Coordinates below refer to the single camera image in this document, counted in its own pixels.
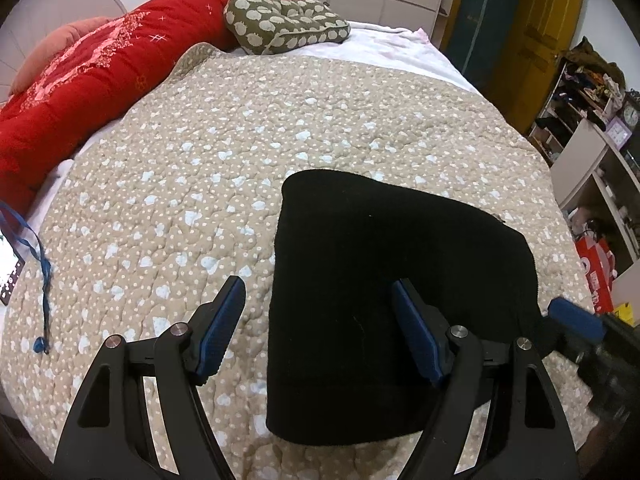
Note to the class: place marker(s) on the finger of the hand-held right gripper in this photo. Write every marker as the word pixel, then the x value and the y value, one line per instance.
pixel 555 340
pixel 575 316

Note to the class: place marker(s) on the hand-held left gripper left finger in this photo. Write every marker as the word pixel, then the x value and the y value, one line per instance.
pixel 220 330

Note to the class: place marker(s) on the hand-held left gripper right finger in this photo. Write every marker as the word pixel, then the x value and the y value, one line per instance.
pixel 417 335

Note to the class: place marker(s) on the black pants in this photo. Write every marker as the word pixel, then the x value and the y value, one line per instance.
pixel 375 240

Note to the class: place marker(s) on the person's right hand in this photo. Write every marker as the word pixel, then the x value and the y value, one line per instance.
pixel 602 450

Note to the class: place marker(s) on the yellow box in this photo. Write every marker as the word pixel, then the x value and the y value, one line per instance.
pixel 624 314

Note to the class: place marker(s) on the red paper bag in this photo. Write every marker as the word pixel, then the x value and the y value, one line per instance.
pixel 595 270

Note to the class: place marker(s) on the beige quilted blanket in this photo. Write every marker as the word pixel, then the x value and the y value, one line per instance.
pixel 175 185

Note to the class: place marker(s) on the white cluttered shelf unit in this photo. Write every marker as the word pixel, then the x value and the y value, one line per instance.
pixel 590 160

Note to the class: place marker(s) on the purple desk clock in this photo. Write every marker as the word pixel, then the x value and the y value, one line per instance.
pixel 618 135

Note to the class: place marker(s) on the pile of clothes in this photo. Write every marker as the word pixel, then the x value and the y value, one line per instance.
pixel 595 70

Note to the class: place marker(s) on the yellow wooden door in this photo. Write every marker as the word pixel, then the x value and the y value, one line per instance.
pixel 545 45

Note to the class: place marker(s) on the red embroidered quilt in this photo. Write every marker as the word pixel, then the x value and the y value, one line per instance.
pixel 100 70

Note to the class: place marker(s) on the white bed sheet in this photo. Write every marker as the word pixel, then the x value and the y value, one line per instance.
pixel 400 45

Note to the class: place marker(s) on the green dotted cushion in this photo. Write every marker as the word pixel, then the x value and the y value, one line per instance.
pixel 270 20

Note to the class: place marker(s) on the dark teal door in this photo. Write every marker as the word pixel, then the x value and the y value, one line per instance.
pixel 485 15

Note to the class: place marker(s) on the pink pillow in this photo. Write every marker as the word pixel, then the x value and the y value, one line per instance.
pixel 50 45

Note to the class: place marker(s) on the open wardrobe side shelf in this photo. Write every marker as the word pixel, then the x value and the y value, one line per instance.
pixel 447 0

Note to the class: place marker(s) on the white round headboard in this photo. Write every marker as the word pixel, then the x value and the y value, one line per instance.
pixel 50 5

